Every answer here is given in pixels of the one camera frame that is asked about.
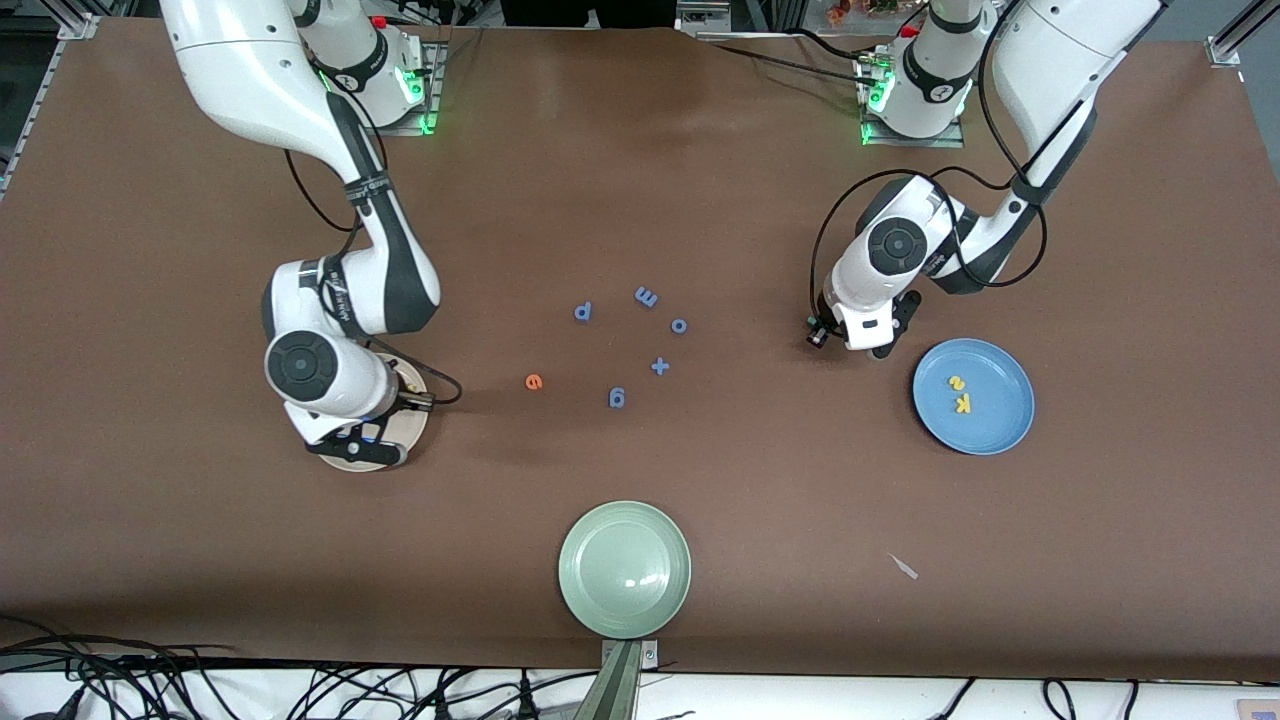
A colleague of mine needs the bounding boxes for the beige round plate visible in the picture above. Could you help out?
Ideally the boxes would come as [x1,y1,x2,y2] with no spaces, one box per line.
[330,355,430,473]

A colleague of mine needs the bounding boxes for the blue round plate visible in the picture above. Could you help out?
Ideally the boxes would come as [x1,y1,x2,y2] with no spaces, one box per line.
[912,338,1036,456]

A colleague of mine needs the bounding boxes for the brown table cover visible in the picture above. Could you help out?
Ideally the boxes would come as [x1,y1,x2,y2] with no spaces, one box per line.
[0,18,1280,683]

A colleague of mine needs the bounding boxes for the green round plate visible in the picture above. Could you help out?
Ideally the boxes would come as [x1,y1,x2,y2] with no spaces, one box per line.
[558,500,693,640]

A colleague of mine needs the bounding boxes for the orange background object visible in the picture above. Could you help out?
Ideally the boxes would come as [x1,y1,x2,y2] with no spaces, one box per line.
[825,0,901,26]

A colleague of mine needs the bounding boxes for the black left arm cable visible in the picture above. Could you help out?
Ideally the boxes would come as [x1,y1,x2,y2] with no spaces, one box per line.
[808,0,1051,321]

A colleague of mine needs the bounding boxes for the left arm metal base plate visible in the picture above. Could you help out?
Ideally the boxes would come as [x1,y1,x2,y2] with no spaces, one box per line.
[858,50,966,149]

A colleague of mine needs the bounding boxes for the black base power cable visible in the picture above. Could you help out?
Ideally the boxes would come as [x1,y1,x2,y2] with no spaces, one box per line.
[695,35,871,89]

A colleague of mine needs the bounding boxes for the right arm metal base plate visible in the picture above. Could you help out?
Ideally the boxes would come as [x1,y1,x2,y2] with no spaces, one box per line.
[375,40,448,137]

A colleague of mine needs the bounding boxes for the grey metal camera post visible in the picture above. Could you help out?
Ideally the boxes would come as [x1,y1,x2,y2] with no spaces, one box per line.
[575,640,661,720]

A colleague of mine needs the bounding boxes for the tangled black floor cables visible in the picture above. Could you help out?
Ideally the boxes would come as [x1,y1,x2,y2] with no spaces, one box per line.
[0,615,601,720]

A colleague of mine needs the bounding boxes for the short aluminium frame profile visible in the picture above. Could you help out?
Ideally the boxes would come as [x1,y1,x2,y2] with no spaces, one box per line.
[1205,0,1280,69]

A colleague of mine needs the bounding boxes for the long aluminium frame profile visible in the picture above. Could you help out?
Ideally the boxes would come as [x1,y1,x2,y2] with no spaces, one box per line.
[0,15,101,196]

